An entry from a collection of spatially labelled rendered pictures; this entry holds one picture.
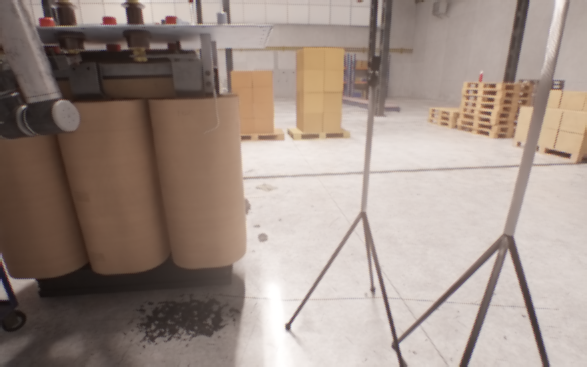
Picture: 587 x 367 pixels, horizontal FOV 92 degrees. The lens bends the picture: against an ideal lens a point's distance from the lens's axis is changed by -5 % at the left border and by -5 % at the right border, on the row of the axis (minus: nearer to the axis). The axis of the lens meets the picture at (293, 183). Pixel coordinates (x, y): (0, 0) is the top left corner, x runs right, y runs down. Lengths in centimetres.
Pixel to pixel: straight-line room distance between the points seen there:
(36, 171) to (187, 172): 70
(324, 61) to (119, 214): 511
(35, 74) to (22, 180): 71
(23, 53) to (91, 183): 66
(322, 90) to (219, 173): 481
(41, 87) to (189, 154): 60
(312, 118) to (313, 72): 87
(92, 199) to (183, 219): 43
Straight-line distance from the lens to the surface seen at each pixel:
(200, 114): 142
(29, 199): 183
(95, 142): 159
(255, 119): 610
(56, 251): 193
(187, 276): 192
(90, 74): 159
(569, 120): 627
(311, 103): 608
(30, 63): 123
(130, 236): 170
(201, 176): 148
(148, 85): 160
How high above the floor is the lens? 115
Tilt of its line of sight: 19 degrees down
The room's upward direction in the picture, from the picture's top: straight up
